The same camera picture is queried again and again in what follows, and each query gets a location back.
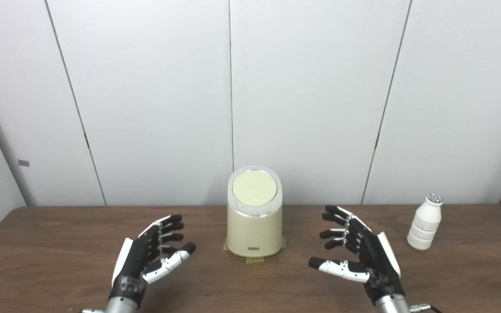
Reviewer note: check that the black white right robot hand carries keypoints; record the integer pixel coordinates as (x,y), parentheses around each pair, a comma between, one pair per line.
(376,261)

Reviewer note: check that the cream-colored round bin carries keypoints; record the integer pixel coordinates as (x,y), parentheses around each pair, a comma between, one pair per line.
(254,232)

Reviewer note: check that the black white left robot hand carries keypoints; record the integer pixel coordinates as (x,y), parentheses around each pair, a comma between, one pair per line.
(131,261)

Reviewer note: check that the cream round bin lid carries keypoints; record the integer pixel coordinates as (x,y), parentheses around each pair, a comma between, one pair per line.
(255,188)

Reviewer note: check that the small white plastic bottle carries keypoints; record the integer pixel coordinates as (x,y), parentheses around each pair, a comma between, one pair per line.
(425,224)

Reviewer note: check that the yellow tape piece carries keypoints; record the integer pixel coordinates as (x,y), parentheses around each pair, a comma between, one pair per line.
(225,245)
(255,260)

